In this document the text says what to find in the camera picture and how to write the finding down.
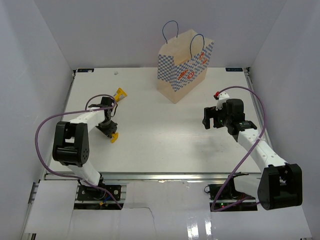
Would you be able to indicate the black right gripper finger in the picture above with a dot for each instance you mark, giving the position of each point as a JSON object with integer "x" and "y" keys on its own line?
{"x": 207, "y": 115}
{"x": 217, "y": 123}

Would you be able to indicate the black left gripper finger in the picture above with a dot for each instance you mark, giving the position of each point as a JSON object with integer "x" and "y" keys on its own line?
{"x": 101, "y": 128}
{"x": 109, "y": 131}

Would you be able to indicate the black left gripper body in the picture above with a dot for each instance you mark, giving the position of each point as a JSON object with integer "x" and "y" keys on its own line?
{"x": 108, "y": 124}

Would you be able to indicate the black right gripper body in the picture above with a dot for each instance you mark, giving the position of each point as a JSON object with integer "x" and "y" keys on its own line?
{"x": 222, "y": 114}

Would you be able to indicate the yellow snack bar bottom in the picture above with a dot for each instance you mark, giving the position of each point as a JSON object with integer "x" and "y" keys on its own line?
{"x": 114, "y": 137}

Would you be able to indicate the yellow snack bar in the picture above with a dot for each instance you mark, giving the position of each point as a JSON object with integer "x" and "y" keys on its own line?
{"x": 114, "y": 137}
{"x": 120, "y": 94}

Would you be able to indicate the yellow snack bar top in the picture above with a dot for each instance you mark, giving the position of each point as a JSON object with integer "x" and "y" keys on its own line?
{"x": 120, "y": 94}

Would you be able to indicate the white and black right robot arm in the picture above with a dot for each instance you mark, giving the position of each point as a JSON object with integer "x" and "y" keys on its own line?
{"x": 280, "y": 184}

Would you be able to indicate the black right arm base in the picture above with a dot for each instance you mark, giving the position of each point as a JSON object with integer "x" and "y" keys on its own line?
{"x": 228, "y": 197}

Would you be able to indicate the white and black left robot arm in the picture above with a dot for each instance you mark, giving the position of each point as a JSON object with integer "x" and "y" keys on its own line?
{"x": 71, "y": 147}

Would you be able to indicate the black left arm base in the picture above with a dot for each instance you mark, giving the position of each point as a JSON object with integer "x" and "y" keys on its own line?
{"x": 89, "y": 193}

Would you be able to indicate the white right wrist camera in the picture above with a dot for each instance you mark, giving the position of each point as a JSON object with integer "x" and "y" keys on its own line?
{"x": 221, "y": 98}

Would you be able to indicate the checkered paper bag blue handles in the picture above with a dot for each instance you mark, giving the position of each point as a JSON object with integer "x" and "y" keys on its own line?
{"x": 182, "y": 63}

